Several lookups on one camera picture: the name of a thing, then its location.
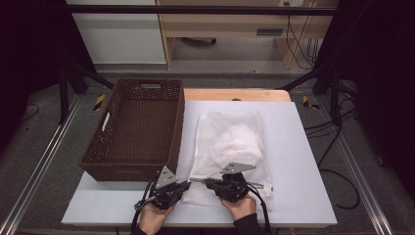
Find left hand-held gripper cable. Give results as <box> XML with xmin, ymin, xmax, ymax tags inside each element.
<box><xmin>130</xmin><ymin>175</ymin><xmax>155</xmax><ymax>233</ymax></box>

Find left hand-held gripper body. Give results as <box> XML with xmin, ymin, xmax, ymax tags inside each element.
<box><xmin>133</xmin><ymin>165</ymin><xmax>184</xmax><ymax>212</ymax></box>

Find light wooden desk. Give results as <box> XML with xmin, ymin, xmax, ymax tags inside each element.
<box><xmin>156</xmin><ymin>0</ymin><xmax>341</xmax><ymax>71</ymax></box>

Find black curtain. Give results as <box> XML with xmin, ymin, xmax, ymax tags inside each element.
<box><xmin>314</xmin><ymin>0</ymin><xmax>415</xmax><ymax>197</ymax></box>
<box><xmin>0</xmin><ymin>0</ymin><xmax>96</xmax><ymax>148</ymax></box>

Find person's left hand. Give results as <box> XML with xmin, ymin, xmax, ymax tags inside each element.
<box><xmin>139</xmin><ymin>203</ymin><xmax>175</xmax><ymax>234</ymax></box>

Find white cabinet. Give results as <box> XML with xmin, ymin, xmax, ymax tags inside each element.
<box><xmin>67</xmin><ymin>0</ymin><xmax>167</xmax><ymax>66</ymax></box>

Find right hand-held gripper cable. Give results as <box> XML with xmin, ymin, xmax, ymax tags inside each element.
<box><xmin>243</xmin><ymin>182</ymin><xmax>272</xmax><ymax>234</ymax></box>

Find white mesh laundry bag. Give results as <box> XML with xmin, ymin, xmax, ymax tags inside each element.
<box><xmin>182</xmin><ymin>111</ymin><xmax>275</xmax><ymax>212</ymax></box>

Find person's right hand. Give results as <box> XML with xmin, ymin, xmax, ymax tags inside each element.
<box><xmin>219</xmin><ymin>194</ymin><xmax>257</xmax><ymax>222</ymax></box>

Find black hanging cables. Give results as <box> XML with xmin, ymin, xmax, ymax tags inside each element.
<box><xmin>286</xmin><ymin>1</ymin><xmax>319</xmax><ymax>71</ymax></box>

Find aluminium floor rail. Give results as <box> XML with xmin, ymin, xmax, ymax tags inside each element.
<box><xmin>0</xmin><ymin>94</ymin><xmax>82</xmax><ymax>235</ymax></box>
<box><xmin>317</xmin><ymin>97</ymin><xmax>394</xmax><ymax>235</ymax></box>

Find brown woven basket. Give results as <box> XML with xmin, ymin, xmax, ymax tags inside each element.
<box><xmin>78</xmin><ymin>77</ymin><xmax>186</xmax><ymax>183</ymax></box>

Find black horizontal bar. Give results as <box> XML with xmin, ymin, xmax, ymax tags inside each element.
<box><xmin>65</xmin><ymin>4</ymin><xmax>339</xmax><ymax>17</ymax></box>

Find yellow hanging cable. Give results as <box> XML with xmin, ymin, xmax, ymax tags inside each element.
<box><xmin>295</xmin><ymin>0</ymin><xmax>316</xmax><ymax>63</ymax></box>

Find black metal stand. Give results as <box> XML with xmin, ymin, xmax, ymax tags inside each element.
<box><xmin>58</xmin><ymin>62</ymin><xmax>115</xmax><ymax>125</ymax></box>
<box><xmin>280</xmin><ymin>63</ymin><xmax>344</xmax><ymax>126</ymax></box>

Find thin black floor cable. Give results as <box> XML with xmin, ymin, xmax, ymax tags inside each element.
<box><xmin>21</xmin><ymin>103</ymin><xmax>40</xmax><ymax>121</ymax></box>

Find looped black floor cable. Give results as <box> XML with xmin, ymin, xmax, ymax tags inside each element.
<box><xmin>317</xmin><ymin>123</ymin><xmax>361</xmax><ymax>211</ymax></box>

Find bundle of black floor cables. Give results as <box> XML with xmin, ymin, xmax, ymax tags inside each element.
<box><xmin>304</xmin><ymin>97</ymin><xmax>358</xmax><ymax>138</ymax></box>

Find white table board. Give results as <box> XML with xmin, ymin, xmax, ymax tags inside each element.
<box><xmin>61</xmin><ymin>100</ymin><xmax>338</xmax><ymax>226</ymax></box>

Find wooden table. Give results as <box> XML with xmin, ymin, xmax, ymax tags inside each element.
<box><xmin>184</xmin><ymin>88</ymin><xmax>292</xmax><ymax>103</ymax></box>

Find white garment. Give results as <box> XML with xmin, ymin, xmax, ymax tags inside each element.
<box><xmin>211</xmin><ymin>121</ymin><xmax>263</xmax><ymax>167</ymax></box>

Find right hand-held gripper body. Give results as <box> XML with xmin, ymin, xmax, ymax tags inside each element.
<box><xmin>212</xmin><ymin>162</ymin><xmax>257</xmax><ymax>204</ymax></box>

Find hand-held gripper cable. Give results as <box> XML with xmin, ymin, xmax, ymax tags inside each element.
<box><xmin>243</xmin><ymin>182</ymin><xmax>272</xmax><ymax>234</ymax></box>
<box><xmin>130</xmin><ymin>175</ymin><xmax>155</xmax><ymax>233</ymax></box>

